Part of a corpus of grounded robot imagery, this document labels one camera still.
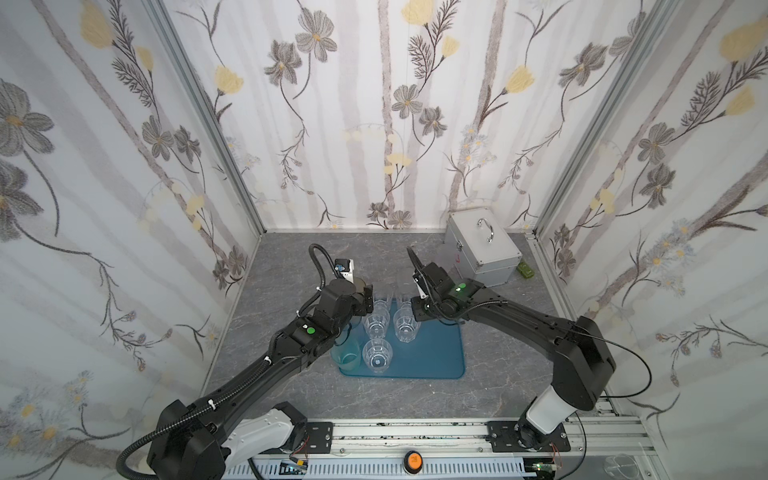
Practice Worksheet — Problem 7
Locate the teal plastic tray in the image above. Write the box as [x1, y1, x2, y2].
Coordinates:
[332, 301, 465, 380]

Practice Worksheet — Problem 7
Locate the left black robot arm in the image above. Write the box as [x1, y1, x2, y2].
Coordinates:
[116, 259, 373, 479]

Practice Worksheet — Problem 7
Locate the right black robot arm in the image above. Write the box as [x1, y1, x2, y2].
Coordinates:
[406, 247, 653, 451]

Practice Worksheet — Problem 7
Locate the silver aluminium case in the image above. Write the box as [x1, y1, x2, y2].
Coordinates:
[444, 208, 522, 287]

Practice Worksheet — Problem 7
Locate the green small object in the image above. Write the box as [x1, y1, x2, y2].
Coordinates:
[516, 260, 535, 279]

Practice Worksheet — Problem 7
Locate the orange emergency button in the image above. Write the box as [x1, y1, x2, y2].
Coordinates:
[403, 450, 424, 475]

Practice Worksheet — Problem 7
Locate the aluminium mounting rail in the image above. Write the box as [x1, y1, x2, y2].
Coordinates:
[227, 417, 661, 480]

